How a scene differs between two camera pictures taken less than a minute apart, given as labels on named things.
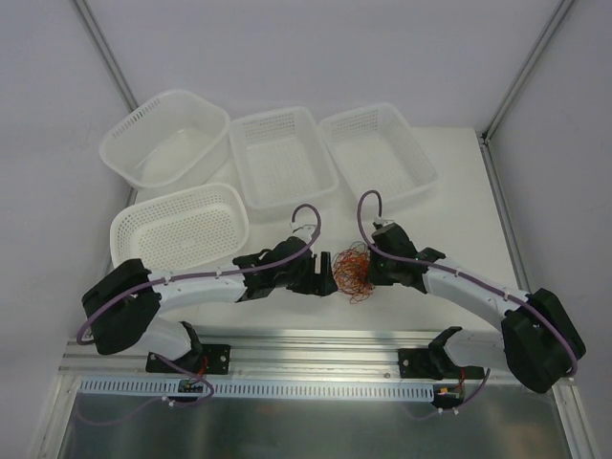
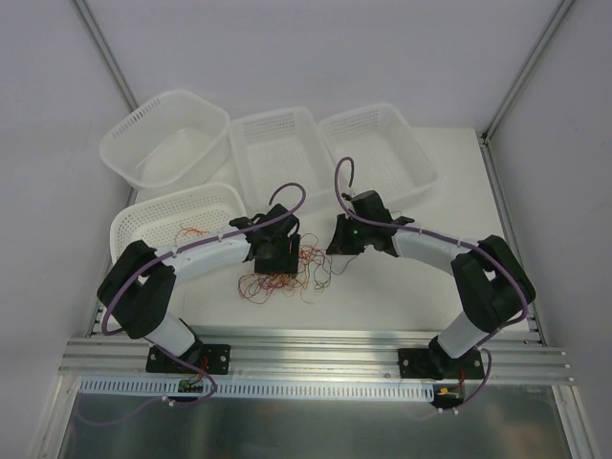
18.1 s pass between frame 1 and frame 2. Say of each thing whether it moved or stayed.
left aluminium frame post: stayed
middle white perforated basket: stayed
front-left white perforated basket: stayed
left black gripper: moved
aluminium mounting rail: stayed
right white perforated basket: stayed
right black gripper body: moved
